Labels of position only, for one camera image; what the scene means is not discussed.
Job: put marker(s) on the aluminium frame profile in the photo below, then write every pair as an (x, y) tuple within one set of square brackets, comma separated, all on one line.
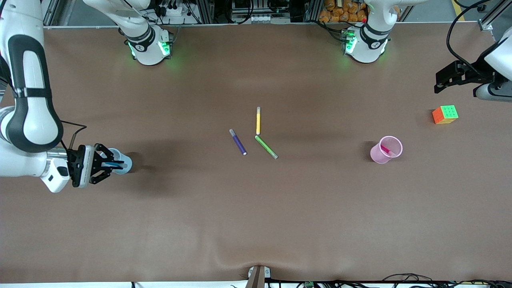
[(490, 18)]

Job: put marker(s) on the pink marker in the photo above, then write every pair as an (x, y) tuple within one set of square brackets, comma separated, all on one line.
[(386, 150)]

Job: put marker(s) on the yellow marker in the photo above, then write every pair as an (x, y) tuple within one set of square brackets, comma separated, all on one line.
[(258, 120)]

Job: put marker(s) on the pink mesh cup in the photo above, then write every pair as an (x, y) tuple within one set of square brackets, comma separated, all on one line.
[(384, 154)]

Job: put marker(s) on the metal table edge bracket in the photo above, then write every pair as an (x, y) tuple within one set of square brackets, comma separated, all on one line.
[(258, 276)]

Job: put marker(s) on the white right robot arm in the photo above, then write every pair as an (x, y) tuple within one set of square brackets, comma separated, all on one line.
[(28, 80)]

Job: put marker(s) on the green marker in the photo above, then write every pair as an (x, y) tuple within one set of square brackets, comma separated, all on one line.
[(266, 146)]

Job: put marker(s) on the blue mesh cup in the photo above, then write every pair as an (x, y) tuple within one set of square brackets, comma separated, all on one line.
[(126, 158)]

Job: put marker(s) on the purple marker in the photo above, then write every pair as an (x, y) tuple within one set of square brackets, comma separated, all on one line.
[(238, 142)]

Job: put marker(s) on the white power strip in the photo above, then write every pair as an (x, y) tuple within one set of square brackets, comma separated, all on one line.
[(172, 10)]

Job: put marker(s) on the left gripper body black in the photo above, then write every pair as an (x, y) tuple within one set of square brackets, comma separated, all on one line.
[(471, 73)]

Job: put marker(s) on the blue marker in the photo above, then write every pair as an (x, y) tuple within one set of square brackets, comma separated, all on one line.
[(116, 164)]

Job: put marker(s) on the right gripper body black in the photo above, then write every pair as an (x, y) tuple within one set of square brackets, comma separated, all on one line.
[(75, 166)]

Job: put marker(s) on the colourful puzzle cube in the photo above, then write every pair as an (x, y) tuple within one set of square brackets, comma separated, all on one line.
[(444, 114)]

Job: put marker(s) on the orange snack bag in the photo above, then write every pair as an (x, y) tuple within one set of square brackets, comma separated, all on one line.
[(344, 10)]

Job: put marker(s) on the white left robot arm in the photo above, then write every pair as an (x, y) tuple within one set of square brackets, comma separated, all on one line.
[(368, 48)]

